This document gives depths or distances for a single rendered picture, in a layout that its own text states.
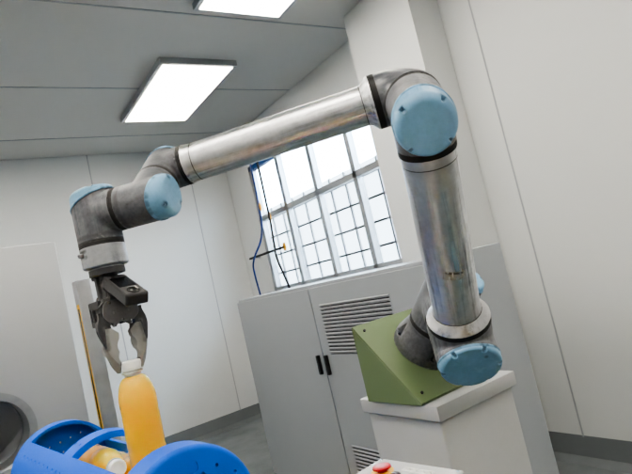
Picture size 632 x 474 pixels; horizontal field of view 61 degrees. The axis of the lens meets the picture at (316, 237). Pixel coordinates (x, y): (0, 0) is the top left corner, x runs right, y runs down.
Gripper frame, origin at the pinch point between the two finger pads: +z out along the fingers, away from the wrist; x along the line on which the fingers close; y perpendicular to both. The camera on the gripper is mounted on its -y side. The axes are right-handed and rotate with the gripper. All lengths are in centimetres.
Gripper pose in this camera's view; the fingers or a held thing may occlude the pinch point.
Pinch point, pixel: (130, 363)
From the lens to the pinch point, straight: 116.0
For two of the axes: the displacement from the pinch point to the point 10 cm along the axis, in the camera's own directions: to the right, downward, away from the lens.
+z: 2.4, 9.7, -0.8
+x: -7.4, 1.3, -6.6
